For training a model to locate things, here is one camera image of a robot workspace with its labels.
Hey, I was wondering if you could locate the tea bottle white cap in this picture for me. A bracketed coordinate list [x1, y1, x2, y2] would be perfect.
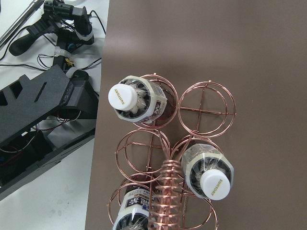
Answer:
[108, 74, 178, 128]

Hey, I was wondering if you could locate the copper wire bottle basket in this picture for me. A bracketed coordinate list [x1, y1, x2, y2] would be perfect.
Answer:
[109, 81, 236, 230]

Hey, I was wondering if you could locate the tea bottle in basket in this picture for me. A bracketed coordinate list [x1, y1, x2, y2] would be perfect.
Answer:
[181, 143, 234, 200]

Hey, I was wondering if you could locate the tea bottle lying low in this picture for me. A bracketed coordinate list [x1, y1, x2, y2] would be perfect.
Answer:
[112, 183, 158, 230]

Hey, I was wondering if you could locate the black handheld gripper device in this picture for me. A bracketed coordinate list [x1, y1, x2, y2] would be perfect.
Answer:
[9, 0, 94, 56]

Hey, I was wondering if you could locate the black foam equipment case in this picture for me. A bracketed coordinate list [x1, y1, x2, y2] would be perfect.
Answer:
[0, 66, 98, 198]

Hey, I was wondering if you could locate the metal tripod pole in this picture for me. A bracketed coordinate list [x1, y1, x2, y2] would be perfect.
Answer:
[0, 0, 44, 49]

